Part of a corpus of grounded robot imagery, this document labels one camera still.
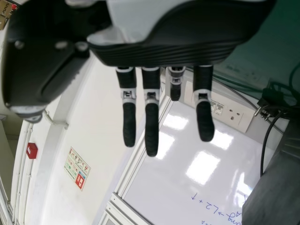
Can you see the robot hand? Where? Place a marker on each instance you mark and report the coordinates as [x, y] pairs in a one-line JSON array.
[[164, 30]]

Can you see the black power plug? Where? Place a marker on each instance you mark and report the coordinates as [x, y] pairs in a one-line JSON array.
[[267, 103]]

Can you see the white whiteboard with blue writing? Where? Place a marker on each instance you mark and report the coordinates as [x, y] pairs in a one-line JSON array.
[[187, 187]]

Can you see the red fire alarm box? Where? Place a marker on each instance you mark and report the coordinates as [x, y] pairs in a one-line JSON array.
[[32, 150]]

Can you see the dark grey upright panel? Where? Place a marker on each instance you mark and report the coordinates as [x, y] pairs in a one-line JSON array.
[[276, 187]]

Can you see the white wall socket panel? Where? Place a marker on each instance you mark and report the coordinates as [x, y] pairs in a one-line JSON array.
[[234, 117]]

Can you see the wall safety poster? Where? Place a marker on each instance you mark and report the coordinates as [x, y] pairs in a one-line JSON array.
[[77, 168]]

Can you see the white wall conduit pipes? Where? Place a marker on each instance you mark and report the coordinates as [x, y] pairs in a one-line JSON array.
[[21, 175]]

